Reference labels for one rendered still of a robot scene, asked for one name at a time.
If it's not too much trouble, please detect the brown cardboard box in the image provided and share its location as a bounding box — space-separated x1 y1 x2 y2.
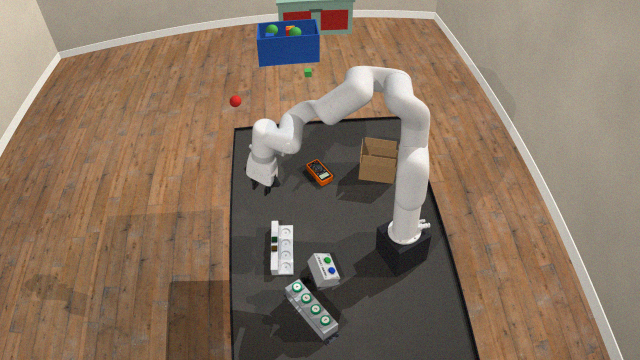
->
358 137 400 184

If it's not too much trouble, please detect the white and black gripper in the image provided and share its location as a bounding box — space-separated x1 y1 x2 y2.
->
244 152 281 196

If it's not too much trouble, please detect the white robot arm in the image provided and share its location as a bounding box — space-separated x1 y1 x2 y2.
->
249 66 431 245

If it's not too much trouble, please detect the orange digital multimeter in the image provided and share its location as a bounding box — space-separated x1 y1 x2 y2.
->
306 159 333 186

